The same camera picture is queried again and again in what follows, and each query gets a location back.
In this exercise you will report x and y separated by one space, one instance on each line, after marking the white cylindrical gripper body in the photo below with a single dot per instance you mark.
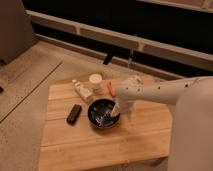
124 105

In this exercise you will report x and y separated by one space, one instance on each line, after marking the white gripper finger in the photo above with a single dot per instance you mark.
115 111

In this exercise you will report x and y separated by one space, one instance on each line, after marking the black ceramic bowl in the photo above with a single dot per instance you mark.
99 114

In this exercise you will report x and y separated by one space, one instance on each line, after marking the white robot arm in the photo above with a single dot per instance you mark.
191 144

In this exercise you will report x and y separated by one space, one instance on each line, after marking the orange marker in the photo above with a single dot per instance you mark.
110 89

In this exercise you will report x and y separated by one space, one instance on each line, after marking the white squeeze bottle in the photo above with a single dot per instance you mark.
85 94

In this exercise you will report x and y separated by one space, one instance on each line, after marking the white cup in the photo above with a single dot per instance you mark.
95 80

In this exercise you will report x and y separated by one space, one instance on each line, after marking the black remote control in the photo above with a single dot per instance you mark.
74 114

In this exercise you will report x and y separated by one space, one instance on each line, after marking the black table leg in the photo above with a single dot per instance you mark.
107 59

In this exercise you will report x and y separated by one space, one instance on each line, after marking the grey cabinet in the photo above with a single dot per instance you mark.
16 31

